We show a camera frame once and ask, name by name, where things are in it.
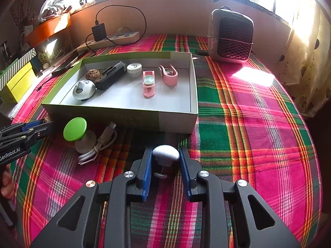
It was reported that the white mushroom-shaped gadget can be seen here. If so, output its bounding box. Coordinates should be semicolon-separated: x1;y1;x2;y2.
152;144;180;170

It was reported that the white dome bell gadget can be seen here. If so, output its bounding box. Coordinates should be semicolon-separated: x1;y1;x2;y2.
72;80;96;101

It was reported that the black clear-capped torch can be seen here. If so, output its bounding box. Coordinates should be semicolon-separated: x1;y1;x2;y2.
94;62;126;91

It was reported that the grey green cardboard box tray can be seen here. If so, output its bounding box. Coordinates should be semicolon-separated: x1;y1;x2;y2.
42;52;198;134

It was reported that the pink case with green insert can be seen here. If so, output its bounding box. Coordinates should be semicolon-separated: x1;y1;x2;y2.
142;70;155;98

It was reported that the white round jar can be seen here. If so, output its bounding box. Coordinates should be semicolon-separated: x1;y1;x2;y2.
126;63;143;78

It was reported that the pink phone ring holder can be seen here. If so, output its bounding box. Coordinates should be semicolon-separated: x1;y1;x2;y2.
158;64;178;87

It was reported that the person's hand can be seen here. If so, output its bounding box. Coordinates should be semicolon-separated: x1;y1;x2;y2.
1;170;15;199

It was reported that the green mushroom lamp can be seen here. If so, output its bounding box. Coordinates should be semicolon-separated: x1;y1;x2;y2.
63;117;96;154

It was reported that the yellow box striped lid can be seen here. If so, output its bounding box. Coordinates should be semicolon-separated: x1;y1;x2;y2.
1;48;36;104

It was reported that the plaid bedspread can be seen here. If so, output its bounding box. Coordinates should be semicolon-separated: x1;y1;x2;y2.
11;35;322;247

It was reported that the black smartphone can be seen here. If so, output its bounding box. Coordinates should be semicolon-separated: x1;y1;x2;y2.
52;50;88;77

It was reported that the orange planter box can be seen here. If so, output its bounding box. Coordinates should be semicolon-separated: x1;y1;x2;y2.
24;13;71;48

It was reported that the white power strip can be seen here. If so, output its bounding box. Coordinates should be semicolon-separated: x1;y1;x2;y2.
77;32;140;53

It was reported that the grey mesh-front heater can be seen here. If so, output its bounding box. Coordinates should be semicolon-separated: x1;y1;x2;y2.
207;6;254;63

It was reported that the cream spotted curtain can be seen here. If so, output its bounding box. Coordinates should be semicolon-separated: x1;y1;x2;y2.
276;1;330;118

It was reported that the white coiled usb cable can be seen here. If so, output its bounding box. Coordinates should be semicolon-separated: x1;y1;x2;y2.
77;121;118;165

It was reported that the black charger with cable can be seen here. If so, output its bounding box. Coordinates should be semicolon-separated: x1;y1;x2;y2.
85;5;147;54

